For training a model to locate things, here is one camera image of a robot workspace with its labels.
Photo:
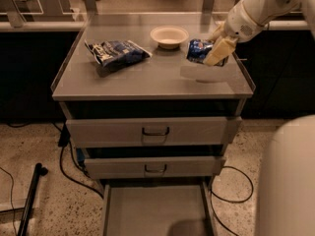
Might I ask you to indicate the blue chip bag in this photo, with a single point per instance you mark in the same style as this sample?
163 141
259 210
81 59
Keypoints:
116 53

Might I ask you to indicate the white railing bar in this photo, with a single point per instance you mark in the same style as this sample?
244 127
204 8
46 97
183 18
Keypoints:
76 26

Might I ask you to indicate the white paper bowl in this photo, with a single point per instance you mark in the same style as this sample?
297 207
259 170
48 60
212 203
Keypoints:
169 37

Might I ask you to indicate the top grey drawer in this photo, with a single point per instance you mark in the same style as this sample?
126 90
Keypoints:
139 132

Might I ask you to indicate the grey drawer cabinet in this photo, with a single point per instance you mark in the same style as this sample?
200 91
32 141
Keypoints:
166 85

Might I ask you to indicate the black pole stand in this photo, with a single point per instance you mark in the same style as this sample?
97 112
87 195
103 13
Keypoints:
39 171

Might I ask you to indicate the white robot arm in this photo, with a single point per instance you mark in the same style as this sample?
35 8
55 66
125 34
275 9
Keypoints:
286 189

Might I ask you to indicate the middle grey drawer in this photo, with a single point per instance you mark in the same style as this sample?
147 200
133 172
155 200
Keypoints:
151 167

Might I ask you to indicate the blue pepsi can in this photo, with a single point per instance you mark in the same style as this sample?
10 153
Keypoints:
198 50

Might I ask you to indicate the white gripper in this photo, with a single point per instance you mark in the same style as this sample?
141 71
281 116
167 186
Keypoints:
240 23

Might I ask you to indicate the bottom grey open drawer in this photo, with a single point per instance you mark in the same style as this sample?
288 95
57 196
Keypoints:
157 209

